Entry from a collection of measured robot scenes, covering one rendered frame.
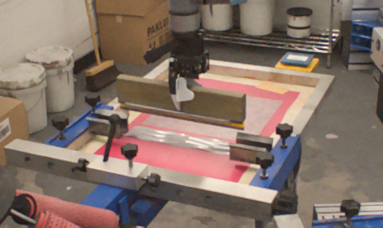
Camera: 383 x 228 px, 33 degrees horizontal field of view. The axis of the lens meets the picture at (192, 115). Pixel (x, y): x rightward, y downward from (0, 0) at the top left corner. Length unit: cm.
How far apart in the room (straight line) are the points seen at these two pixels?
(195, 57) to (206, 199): 37
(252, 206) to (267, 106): 66
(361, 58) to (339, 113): 194
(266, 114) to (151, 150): 39
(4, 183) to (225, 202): 58
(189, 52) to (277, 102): 50
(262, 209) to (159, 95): 47
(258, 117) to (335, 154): 186
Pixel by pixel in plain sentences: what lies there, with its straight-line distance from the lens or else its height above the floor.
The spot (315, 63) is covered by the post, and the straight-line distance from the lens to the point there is 234.
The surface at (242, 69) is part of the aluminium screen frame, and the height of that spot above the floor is 99.
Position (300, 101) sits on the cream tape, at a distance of 201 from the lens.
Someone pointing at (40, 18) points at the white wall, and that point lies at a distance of 451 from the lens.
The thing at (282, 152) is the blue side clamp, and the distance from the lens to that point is 161.
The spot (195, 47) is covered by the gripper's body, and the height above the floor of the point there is 125.
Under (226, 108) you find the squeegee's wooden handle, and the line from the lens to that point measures 160.
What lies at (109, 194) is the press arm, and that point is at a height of 104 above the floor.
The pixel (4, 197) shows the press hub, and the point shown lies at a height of 131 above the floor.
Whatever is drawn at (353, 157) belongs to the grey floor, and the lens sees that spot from 371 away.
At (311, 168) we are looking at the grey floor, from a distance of 356.
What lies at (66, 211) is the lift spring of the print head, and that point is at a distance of 111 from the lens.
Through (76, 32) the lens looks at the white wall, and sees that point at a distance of 490.
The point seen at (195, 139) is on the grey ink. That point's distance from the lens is 176.
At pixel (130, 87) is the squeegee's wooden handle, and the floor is 112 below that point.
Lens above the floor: 177
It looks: 25 degrees down
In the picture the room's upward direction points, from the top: 2 degrees counter-clockwise
